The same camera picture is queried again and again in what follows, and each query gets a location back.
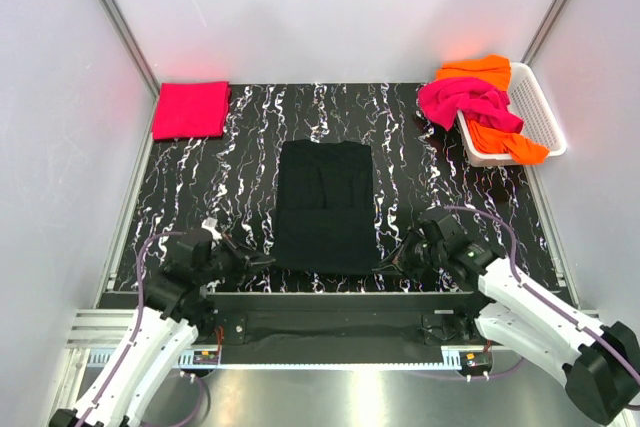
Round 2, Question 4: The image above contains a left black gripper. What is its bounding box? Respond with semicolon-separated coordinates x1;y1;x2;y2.
195;232;273;285

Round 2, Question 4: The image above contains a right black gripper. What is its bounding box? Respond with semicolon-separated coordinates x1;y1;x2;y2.
374;227;447;284

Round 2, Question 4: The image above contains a black t-shirt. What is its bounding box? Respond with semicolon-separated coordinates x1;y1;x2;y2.
271;140;379;275

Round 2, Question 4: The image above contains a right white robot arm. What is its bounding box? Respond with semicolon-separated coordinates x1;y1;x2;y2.
375;206;639;425

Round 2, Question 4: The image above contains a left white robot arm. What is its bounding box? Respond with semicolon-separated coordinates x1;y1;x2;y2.
49;227;276;426

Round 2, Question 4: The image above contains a folded pink t-shirt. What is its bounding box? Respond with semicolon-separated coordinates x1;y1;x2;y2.
151;82;231;141

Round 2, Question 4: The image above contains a crumpled pink t-shirt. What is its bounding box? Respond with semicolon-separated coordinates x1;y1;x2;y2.
418;77;524;133

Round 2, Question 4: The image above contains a white plastic basket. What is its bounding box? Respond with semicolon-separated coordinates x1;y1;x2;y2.
457;62;567;168

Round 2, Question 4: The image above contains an orange t-shirt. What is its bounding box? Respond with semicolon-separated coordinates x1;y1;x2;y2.
434;54;549;165

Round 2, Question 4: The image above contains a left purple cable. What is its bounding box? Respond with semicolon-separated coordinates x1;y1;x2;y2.
74;230;211;427

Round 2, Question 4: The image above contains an aluminium frame rail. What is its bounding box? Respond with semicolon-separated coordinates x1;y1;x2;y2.
68;308;595;349

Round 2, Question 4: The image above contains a white slotted cable duct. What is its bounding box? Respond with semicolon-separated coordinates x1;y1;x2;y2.
89;349;464;371

